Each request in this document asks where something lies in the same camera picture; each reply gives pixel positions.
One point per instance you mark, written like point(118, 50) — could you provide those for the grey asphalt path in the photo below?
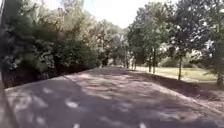
point(110, 100)

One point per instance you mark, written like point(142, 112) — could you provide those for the wood of trees and bushes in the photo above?
point(50, 43)

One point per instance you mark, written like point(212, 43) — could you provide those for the robot's own part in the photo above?
point(142, 125)
point(76, 126)

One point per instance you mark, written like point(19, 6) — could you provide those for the row of trees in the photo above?
point(176, 33)

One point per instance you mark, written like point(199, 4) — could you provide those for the grass field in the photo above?
point(190, 73)

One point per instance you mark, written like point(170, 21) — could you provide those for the gravel strip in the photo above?
point(196, 95)

